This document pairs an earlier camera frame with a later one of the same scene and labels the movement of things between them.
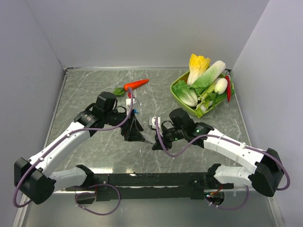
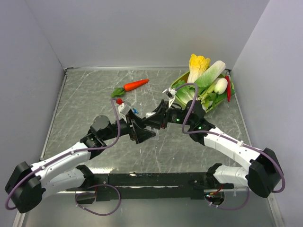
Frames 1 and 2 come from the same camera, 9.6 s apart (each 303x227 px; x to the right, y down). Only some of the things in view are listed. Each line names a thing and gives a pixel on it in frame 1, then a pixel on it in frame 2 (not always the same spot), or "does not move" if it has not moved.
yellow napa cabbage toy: x=198 y=65 does not move
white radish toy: x=221 y=86 does not move
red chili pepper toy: x=228 y=88 does not move
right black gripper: x=157 y=145 -> x=159 y=119
